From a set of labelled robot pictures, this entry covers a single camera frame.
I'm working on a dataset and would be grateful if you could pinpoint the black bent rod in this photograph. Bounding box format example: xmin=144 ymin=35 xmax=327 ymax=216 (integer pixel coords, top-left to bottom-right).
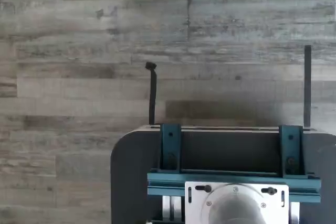
xmin=145 ymin=61 xmax=158 ymax=125

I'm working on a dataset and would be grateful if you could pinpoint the dark grey base platform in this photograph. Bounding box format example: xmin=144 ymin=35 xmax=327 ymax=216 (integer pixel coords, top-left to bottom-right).
xmin=110 ymin=124 xmax=336 ymax=224

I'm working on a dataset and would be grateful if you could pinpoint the teal metal frame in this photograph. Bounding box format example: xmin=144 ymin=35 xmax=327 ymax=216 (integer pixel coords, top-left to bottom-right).
xmin=146 ymin=123 xmax=322 ymax=224

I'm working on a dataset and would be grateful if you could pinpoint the white mounting plate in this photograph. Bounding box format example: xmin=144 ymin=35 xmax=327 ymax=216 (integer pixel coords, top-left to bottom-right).
xmin=185 ymin=181 xmax=289 ymax=224

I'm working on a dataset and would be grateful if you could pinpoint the black straight bar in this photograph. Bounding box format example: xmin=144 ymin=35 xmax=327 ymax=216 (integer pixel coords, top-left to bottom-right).
xmin=303 ymin=45 xmax=312 ymax=128

